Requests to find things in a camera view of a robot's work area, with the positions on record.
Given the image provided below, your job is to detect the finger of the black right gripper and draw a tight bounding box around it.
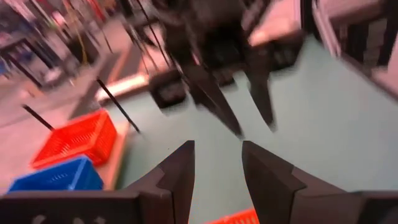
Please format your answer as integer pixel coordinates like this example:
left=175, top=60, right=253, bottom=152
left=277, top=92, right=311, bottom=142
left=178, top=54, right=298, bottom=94
left=247, top=57, right=277, bottom=132
left=182, top=63, right=244, bottom=139

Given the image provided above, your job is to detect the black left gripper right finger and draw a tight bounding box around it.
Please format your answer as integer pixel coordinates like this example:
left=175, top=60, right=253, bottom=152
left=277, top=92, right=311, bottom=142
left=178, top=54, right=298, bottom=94
left=241, top=140, right=363, bottom=224

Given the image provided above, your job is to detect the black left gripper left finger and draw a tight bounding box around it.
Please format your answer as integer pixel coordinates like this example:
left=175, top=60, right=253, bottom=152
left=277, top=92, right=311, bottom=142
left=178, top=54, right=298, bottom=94
left=124, top=139, right=196, bottom=224

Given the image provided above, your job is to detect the orange plastic mesh basket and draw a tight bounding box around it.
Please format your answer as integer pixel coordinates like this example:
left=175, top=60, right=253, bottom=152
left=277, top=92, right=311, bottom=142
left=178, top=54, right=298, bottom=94
left=30, top=108, right=118, bottom=169
left=206, top=207, right=261, bottom=224

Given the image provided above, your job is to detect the blue plastic mesh basket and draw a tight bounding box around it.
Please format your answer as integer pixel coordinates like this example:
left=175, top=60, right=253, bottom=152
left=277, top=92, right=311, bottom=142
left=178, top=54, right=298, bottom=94
left=7, top=155, right=104, bottom=192

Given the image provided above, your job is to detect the wooden shelf board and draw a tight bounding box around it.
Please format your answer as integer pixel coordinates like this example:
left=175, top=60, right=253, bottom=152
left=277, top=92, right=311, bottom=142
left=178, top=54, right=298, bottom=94
left=93, top=121, right=131, bottom=191

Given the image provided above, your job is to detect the black metal shelf support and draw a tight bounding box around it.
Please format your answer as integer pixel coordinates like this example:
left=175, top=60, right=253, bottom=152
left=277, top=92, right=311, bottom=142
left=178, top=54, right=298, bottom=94
left=21, top=77, right=142, bottom=134

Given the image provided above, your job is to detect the green table mat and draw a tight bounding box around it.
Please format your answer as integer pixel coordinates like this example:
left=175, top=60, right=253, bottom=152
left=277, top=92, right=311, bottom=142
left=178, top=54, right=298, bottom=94
left=118, top=34, right=398, bottom=224

